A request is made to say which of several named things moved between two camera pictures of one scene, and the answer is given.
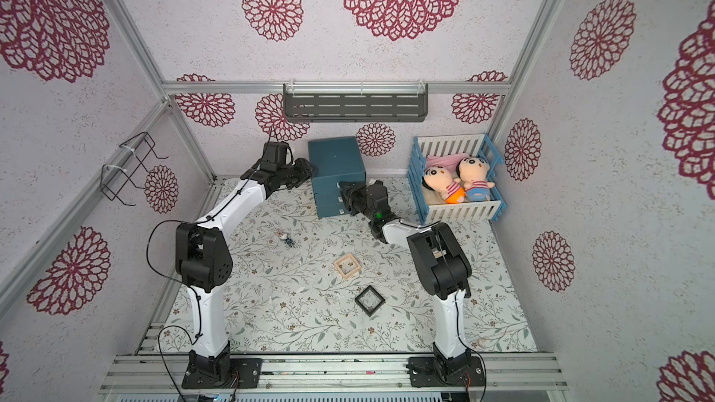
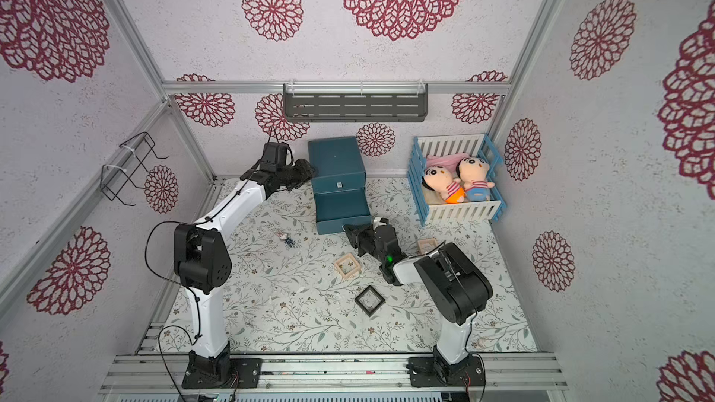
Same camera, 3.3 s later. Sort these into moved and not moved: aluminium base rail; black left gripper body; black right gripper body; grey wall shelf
Moved: black right gripper body
Not moved: grey wall shelf; black left gripper body; aluminium base rail
